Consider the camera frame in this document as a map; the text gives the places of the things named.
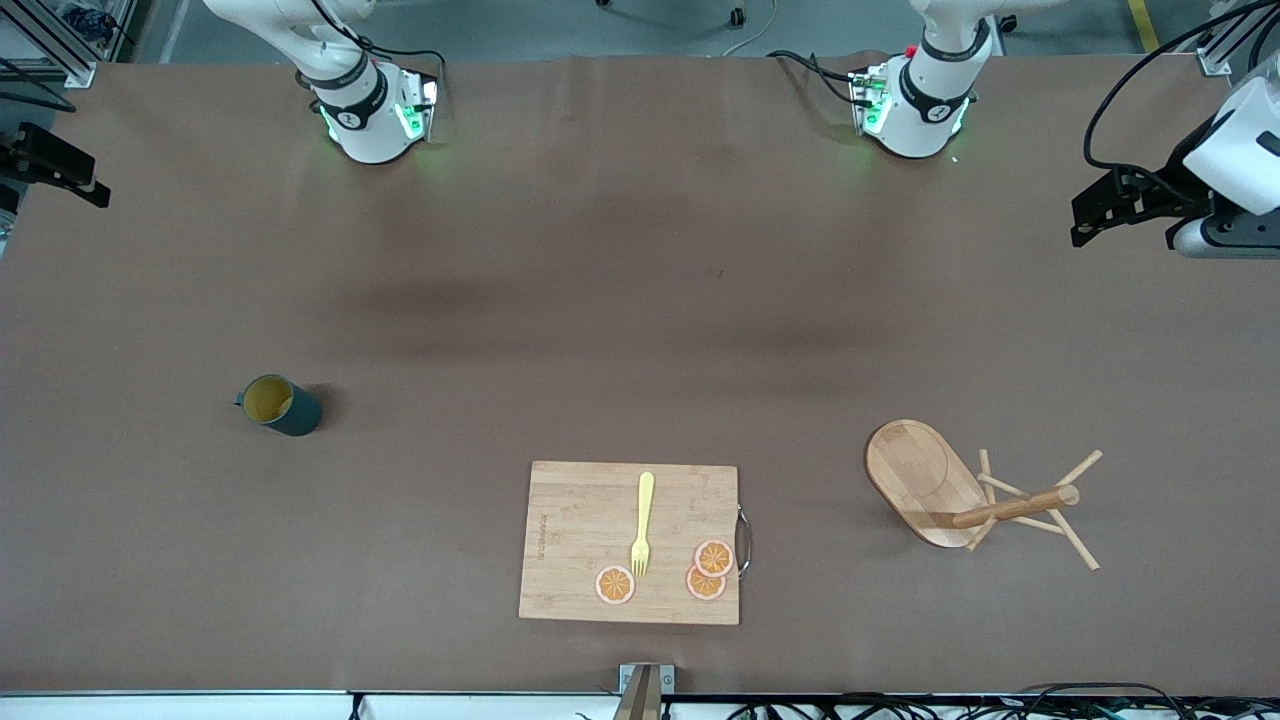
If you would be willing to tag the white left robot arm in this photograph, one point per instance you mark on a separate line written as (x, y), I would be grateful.
(920, 110)

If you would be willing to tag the brown table cover sheet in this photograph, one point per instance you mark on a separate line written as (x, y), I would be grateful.
(400, 500)

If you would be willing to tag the yellow plastic fork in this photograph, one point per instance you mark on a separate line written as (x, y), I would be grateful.
(646, 500)

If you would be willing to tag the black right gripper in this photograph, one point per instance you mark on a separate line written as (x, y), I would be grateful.
(22, 152)

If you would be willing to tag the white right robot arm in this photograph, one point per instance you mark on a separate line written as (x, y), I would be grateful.
(365, 120)

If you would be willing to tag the dark teal ribbed cup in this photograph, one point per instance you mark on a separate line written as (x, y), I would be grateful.
(295, 415)

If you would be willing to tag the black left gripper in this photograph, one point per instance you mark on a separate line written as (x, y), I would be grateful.
(1163, 196)

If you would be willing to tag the orange slice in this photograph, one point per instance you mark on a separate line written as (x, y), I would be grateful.
(615, 585)
(700, 588)
(714, 558)

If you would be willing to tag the aluminium frame profile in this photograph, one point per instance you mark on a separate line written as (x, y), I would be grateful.
(80, 72)
(1215, 60)

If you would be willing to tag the white front rail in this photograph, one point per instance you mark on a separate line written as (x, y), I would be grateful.
(200, 708)

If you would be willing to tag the wooden mug tree rack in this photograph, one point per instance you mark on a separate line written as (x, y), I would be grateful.
(915, 470)

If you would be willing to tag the bamboo cutting board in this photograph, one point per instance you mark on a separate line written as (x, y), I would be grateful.
(580, 540)

